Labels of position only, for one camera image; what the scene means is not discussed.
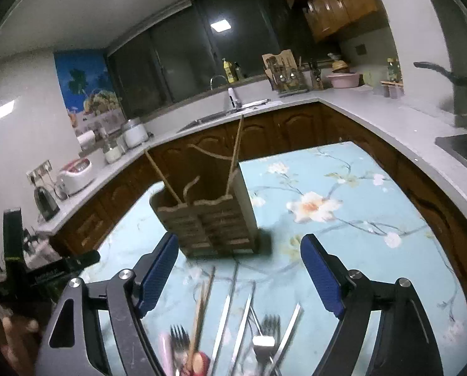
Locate wooden base cabinets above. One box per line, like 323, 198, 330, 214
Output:
47, 102, 467, 306

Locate pink plastic utensil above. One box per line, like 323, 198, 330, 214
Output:
159, 331, 175, 376

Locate dark kitchen window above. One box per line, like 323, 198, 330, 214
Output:
107, 0, 308, 114

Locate white rice cooker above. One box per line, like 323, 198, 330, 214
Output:
58, 158, 95, 196

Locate person's left hand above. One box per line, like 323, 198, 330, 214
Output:
2, 316, 41, 363

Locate seasoning bottle rack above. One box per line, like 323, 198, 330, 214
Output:
380, 58, 404, 99

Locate dark electric kettle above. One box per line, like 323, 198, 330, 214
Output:
34, 185, 60, 222

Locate stacked bowls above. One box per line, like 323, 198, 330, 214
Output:
329, 53, 351, 75

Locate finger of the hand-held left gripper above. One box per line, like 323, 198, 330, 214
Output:
61, 250, 101, 274

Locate metal utensil rack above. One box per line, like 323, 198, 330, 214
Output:
265, 66, 308, 97

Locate wooden cutting board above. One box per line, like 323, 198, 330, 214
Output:
262, 49, 297, 79

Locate paper towel roll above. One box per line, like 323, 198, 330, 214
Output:
77, 130, 97, 150

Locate floral blue tablecloth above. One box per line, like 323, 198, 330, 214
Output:
79, 141, 467, 376

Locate glass jar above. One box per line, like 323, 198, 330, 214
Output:
103, 141, 122, 164

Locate pink basin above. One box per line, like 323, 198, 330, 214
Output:
326, 71, 360, 89

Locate metal fork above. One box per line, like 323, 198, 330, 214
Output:
262, 314, 282, 339
170, 324, 190, 376

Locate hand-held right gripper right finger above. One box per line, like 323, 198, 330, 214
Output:
300, 233, 444, 376

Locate large white jar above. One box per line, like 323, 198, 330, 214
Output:
122, 118, 153, 149

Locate wooden chopstick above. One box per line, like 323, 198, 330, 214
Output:
193, 266, 217, 355
144, 149, 182, 205
188, 280, 207, 358
230, 114, 245, 173

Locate knife block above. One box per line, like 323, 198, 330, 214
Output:
309, 62, 324, 90

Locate yellow oil bottle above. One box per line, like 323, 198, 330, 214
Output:
222, 58, 236, 84

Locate metal utensil with handle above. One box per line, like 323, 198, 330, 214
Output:
252, 335, 275, 376

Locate tropical wall poster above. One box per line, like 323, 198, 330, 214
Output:
54, 52, 124, 134

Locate metal chopstick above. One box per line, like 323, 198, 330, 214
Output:
231, 282, 256, 376
270, 303, 304, 367
212, 260, 240, 376

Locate wooden utensil holder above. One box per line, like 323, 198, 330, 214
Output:
149, 144, 273, 260

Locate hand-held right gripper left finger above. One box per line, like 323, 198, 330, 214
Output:
34, 232, 180, 376

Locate small wooden wall cabinet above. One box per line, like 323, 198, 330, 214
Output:
302, 0, 379, 44

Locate steel sink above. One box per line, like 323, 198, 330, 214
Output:
179, 112, 238, 133

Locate red plastic spoon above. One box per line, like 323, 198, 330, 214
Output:
180, 352, 211, 376

